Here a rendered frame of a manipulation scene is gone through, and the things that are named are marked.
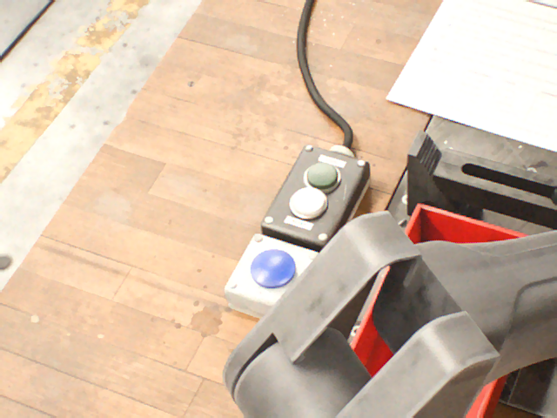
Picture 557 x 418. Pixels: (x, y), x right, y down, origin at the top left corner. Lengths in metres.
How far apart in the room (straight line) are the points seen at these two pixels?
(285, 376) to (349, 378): 0.03
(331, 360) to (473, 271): 0.08
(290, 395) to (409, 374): 0.07
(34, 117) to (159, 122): 1.33
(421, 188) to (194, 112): 0.27
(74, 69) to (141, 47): 0.15
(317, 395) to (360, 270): 0.06
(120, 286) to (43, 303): 0.07
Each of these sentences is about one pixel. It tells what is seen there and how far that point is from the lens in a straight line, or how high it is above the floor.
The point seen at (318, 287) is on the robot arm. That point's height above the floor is 1.34.
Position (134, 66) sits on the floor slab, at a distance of 2.57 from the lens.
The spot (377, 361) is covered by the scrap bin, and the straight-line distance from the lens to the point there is 1.01.
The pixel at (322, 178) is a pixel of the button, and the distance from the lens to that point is 1.09.
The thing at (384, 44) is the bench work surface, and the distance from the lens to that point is 1.26.
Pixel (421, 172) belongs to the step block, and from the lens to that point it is 1.05.
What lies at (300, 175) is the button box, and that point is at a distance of 1.10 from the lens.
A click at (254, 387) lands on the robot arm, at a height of 1.30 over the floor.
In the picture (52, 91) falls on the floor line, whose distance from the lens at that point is 2.57.
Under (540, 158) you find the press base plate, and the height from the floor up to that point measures 0.90.
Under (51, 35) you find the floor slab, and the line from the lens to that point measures 2.69.
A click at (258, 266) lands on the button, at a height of 0.94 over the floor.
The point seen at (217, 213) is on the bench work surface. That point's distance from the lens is 1.12.
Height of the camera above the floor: 1.78
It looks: 52 degrees down
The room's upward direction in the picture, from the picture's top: 8 degrees counter-clockwise
